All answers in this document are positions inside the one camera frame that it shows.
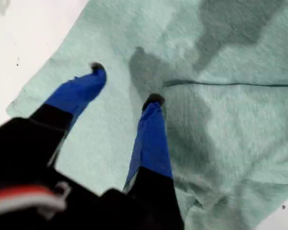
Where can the pale green t-shirt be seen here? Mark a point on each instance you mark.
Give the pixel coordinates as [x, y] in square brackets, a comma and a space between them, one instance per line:
[230, 131]

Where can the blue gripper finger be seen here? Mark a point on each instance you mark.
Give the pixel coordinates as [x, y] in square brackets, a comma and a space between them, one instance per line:
[153, 148]
[79, 91]

